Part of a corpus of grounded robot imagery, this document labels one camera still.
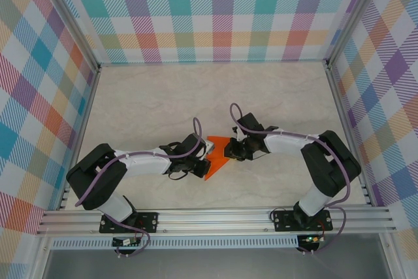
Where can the orange paper sheet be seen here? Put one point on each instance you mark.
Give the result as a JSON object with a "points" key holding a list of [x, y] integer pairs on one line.
{"points": [[218, 161]]}

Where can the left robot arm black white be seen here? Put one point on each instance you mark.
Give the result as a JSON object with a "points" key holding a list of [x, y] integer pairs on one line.
{"points": [[98, 181]]}

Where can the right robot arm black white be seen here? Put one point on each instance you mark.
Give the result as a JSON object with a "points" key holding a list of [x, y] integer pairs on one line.
{"points": [[330, 164]]}

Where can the grey metal plate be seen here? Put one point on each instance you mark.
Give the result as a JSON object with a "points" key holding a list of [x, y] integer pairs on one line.
{"points": [[212, 264]]}

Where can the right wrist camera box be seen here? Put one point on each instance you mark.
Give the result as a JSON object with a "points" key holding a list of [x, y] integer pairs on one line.
{"points": [[241, 134]]}

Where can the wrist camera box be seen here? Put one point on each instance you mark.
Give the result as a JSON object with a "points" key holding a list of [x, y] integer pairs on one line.
{"points": [[241, 134], [209, 146]]}

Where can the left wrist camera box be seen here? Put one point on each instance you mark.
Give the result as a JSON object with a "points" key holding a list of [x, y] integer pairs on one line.
{"points": [[209, 146]]}

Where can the aluminium mounting rail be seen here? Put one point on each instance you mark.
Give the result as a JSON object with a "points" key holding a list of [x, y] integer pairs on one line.
{"points": [[212, 221]]}

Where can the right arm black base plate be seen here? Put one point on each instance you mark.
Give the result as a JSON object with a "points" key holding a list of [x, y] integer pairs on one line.
{"points": [[284, 223]]}

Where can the aluminium table side rail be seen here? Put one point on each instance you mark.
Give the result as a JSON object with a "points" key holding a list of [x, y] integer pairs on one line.
{"points": [[82, 128], [347, 128]]}

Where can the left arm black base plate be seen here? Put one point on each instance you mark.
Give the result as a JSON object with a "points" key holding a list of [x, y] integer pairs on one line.
{"points": [[107, 226]]}

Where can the aluminium frame post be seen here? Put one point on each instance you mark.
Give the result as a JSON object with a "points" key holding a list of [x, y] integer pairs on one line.
{"points": [[73, 21], [352, 14]]}

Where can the aluminium frame leg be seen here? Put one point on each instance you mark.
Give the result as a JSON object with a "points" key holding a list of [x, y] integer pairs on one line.
{"points": [[39, 259], [390, 256]]}

